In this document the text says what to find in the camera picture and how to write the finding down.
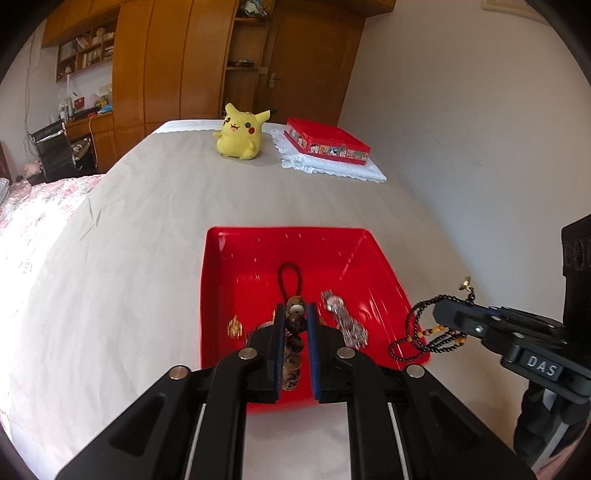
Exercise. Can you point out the red printed box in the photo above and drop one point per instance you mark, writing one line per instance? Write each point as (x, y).
(323, 134)

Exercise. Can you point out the yellow plush toy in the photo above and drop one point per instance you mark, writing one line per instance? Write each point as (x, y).
(238, 138)

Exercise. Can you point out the wooden bookshelf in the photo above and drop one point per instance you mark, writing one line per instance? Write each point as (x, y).
(92, 50)

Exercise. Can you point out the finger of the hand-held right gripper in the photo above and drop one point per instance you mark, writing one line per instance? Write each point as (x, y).
(466, 318)

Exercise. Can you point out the black office chair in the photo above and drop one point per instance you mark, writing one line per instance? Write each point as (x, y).
(51, 147)

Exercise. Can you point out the red plastic tray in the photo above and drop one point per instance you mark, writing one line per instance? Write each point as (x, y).
(258, 258)

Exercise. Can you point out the small gold trinket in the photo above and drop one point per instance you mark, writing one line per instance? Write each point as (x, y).
(234, 326)

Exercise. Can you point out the patterned pillow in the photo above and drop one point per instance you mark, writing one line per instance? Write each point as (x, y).
(3, 189)

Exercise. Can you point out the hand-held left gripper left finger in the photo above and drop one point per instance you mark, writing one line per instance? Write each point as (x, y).
(279, 355)

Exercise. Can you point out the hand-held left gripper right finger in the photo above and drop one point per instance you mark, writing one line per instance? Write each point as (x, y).
(314, 355)

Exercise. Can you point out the pink floral blanket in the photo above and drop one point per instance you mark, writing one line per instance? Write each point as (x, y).
(37, 203)

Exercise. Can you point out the white folded towel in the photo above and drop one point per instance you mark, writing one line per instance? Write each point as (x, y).
(351, 173)

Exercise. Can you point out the wooden door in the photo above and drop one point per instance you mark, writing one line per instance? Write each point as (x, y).
(314, 60)

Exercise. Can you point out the wooden desk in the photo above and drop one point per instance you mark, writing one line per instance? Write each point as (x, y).
(99, 134)

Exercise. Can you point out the wooden wardrobe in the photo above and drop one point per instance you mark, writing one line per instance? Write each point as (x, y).
(161, 60)

